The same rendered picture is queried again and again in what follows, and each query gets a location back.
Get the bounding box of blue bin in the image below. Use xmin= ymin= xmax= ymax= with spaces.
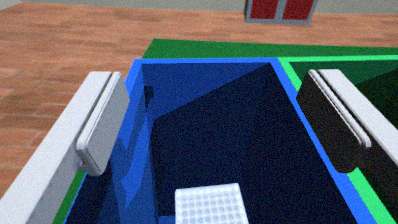
xmin=63 ymin=58 xmax=377 ymax=224

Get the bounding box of green bin with label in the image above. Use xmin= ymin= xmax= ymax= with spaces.
xmin=277 ymin=55 xmax=398 ymax=224

